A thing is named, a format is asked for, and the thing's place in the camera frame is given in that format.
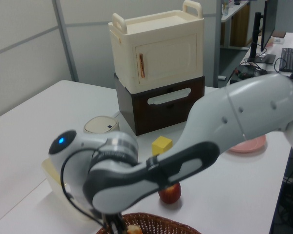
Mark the yellow cube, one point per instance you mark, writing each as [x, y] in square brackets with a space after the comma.
[161, 146]

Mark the short bread piece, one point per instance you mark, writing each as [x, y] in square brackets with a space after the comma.
[133, 229]

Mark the red apple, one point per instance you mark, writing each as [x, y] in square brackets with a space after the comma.
[171, 193]

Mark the dark brown drawer box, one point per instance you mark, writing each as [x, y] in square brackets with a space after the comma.
[161, 109]

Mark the brown wicker basket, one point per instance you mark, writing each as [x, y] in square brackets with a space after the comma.
[161, 224]

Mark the wooden shelf unit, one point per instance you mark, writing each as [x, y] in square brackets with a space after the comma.
[236, 24]

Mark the cream plastic cabinet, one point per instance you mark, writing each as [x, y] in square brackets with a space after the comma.
[161, 48]

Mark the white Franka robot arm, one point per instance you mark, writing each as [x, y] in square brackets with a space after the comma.
[246, 109]

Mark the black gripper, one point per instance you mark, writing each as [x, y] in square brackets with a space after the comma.
[113, 223]

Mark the small cream trash can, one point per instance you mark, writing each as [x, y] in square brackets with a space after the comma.
[101, 124]

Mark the white open plastic container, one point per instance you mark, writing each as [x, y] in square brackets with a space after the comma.
[56, 185]

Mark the pink plate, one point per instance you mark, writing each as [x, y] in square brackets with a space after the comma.
[249, 145]

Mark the black computer monitor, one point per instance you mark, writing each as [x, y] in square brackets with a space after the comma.
[256, 36]
[268, 24]

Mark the black keyboard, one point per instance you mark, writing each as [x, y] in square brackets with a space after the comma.
[289, 59]

